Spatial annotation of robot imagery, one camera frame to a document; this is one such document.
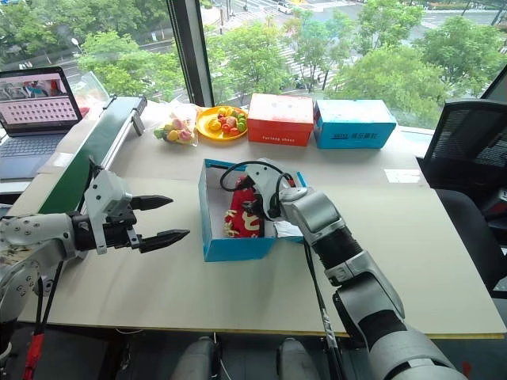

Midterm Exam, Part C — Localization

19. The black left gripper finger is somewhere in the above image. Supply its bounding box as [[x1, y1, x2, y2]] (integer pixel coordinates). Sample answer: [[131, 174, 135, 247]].
[[139, 228, 191, 255], [130, 195, 174, 212]]

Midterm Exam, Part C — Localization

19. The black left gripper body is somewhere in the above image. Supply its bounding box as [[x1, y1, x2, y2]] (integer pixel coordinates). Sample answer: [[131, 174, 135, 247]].
[[103, 204, 143, 250]]

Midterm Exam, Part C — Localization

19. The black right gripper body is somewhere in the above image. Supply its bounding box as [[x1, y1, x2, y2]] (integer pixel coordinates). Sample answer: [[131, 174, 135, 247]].
[[241, 199, 265, 219]]

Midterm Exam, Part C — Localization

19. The red patterned shoe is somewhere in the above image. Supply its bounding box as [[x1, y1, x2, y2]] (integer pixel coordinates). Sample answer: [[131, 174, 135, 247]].
[[223, 178, 267, 240]]

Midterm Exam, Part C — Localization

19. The open blue shoebox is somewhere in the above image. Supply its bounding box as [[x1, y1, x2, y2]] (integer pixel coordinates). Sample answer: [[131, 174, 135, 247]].
[[198, 158, 309, 263]]

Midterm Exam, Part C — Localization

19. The red shoebox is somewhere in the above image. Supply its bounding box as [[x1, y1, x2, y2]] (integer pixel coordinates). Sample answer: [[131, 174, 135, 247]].
[[246, 93, 315, 148]]

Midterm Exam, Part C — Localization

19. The closed blue shoebox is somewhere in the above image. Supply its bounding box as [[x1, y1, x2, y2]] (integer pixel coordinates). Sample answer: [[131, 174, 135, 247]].
[[313, 98, 398, 150]]

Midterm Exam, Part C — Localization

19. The yellow plate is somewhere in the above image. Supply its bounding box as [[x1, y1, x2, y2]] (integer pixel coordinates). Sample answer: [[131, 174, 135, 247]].
[[196, 104, 250, 142]]

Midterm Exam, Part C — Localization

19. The green conveyor belt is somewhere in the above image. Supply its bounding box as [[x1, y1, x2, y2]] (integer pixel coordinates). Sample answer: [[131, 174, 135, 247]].
[[38, 94, 148, 217]]

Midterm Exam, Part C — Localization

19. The clear bag of toy fruit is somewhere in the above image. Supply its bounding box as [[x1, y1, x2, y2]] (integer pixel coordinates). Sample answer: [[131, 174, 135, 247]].
[[153, 103, 199, 148]]

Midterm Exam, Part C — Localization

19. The clear plastic bag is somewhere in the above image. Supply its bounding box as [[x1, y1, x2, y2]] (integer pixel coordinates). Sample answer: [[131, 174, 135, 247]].
[[74, 70, 110, 118]]

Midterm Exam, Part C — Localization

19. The grey laptop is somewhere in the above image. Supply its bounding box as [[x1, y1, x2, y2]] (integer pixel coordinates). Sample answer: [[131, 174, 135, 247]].
[[0, 66, 84, 182]]

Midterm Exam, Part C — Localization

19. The black mesh office chair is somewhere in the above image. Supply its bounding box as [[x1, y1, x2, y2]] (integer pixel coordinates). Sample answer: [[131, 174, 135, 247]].
[[419, 63, 507, 298]]

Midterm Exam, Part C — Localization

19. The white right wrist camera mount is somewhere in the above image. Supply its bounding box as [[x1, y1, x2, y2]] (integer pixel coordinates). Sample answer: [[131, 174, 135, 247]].
[[244, 158, 297, 222]]

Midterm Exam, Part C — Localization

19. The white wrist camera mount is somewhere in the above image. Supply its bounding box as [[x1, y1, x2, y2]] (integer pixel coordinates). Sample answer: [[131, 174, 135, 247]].
[[84, 169, 134, 255], [244, 158, 297, 222]]

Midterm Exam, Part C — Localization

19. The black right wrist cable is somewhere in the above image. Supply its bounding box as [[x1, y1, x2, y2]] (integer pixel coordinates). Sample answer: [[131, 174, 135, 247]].
[[219, 159, 296, 211]]

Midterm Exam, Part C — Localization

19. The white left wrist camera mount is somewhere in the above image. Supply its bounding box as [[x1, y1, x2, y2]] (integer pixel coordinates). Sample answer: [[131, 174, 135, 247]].
[[84, 169, 134, 255]]

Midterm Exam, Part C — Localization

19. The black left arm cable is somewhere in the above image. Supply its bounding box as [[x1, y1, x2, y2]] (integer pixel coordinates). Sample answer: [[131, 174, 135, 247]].
[[34, 259, 65, 337]]

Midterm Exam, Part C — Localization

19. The black taped arm cable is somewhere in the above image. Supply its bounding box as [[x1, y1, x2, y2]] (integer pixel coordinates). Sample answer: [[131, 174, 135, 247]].
[[302, 240, 346, 380]]

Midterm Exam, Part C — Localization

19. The dark window frame post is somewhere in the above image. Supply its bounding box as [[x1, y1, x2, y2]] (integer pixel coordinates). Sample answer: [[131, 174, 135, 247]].
[[166, 0, 215, 108]]

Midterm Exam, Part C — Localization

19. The red cable sleeve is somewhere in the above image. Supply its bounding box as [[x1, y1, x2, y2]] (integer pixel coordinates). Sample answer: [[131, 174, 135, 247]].
[[21, 332, 45, 380]]

